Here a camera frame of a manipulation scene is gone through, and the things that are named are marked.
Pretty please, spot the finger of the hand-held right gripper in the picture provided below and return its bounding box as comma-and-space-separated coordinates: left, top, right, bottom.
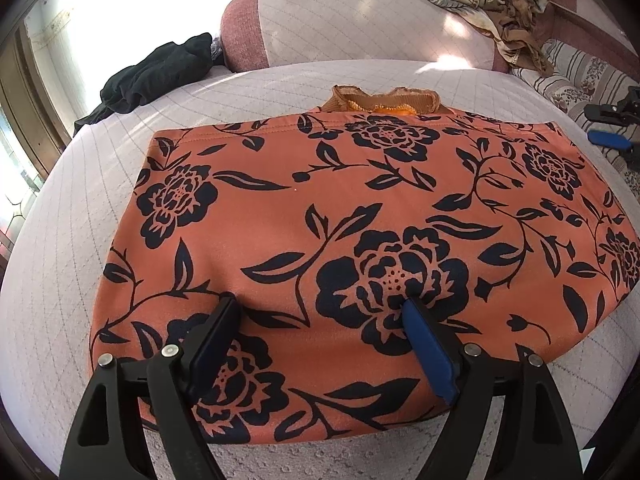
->
584, 103, 632, 125
587, 129, 638, 155

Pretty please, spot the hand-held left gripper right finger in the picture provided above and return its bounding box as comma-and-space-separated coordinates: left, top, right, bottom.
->
400, 297, 586, 480

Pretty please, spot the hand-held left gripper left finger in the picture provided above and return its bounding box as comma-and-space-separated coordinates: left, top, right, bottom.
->
59, 294, 243, 480

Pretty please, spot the orange floral long-sleeved shirt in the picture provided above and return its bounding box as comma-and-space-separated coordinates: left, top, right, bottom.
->
89, 85, 640, 448

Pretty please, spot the black clothes pile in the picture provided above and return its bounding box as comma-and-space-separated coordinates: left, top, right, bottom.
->
74, 32, 215, 137

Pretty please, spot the striped floral bedding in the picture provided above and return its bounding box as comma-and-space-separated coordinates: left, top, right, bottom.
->
510, 37, 640, 196

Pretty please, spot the brown sheer cloth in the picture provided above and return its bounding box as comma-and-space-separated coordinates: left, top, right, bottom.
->
487, 6, 555, 75

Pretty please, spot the reddish brown blanket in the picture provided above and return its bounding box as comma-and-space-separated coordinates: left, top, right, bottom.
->
542, 0, 640, 53

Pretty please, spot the pink quilted bolster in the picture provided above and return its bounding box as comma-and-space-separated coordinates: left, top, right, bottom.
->
220, 0, 512, 75

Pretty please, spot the stained glass door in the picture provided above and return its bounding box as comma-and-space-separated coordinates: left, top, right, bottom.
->
0, 22, 76, 221

